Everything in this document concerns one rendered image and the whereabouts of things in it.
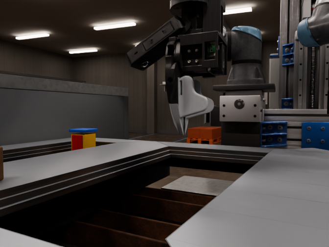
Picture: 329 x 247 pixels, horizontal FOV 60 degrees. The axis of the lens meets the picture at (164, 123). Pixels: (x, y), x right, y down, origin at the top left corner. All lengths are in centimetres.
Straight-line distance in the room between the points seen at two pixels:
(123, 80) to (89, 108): 1066
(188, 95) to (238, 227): 23
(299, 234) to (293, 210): 6
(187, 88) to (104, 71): 1195
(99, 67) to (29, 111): 1155
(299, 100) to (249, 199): 92
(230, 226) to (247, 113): 76
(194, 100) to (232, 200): 17
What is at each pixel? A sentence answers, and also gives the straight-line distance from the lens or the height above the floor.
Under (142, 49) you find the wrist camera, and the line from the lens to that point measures 49.
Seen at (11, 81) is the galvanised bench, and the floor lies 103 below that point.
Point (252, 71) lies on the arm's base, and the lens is 115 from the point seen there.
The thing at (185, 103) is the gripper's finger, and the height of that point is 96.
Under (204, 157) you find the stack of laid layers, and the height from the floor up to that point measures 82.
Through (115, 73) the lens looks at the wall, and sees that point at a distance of 1206.
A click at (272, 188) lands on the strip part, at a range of 41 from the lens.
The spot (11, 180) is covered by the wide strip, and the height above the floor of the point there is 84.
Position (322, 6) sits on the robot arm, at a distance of 86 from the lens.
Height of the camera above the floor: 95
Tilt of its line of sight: 3 degrees down
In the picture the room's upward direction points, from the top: straight up
